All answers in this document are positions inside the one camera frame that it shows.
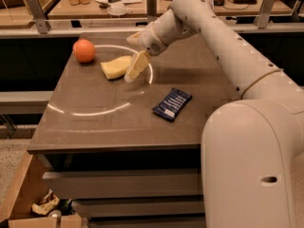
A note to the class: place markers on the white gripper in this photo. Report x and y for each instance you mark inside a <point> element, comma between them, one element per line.
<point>149,41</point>

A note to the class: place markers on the yellow sponge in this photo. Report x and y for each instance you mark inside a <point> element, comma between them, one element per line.
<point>116,68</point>

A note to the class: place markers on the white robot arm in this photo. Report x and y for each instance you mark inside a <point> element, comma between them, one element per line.
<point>248,145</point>

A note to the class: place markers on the white bowl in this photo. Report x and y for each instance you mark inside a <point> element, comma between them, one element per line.
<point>117,10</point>

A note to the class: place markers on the orange ball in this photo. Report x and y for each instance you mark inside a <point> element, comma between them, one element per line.
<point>84,51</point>

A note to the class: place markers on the blue snack packet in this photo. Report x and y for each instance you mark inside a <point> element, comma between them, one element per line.
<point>172,104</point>

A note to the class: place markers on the grey drawer cabinet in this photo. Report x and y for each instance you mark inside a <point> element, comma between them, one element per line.
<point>120,164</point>

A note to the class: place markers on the cardboard box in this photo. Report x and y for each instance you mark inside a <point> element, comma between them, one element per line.
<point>28,187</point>

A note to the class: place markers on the crumpled paper bag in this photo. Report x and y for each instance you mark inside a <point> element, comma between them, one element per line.
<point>46,204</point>

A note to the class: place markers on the middle metal bracket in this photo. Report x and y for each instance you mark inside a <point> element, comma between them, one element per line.
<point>151,10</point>

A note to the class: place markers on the metal bracket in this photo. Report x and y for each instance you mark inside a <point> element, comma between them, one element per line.
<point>40,19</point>
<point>263,16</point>
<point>151,10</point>

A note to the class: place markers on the left metal bracket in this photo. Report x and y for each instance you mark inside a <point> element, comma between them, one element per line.
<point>40,19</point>

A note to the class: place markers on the right metal bracket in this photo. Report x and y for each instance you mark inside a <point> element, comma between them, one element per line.
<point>263,16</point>

